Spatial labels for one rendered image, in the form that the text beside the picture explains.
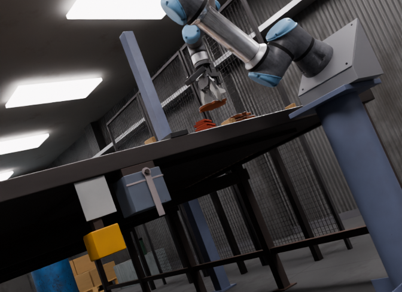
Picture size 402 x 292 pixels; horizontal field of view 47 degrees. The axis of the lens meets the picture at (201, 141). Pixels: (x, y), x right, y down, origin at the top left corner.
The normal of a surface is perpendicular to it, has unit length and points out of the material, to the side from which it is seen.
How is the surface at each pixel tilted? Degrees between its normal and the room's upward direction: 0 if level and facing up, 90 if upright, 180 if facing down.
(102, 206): 90
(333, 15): 90
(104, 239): 90
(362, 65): 90
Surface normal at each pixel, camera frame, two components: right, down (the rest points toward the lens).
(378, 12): -0.73, 0.18
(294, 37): 0.33, 0.13
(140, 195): 0.52, -0.33
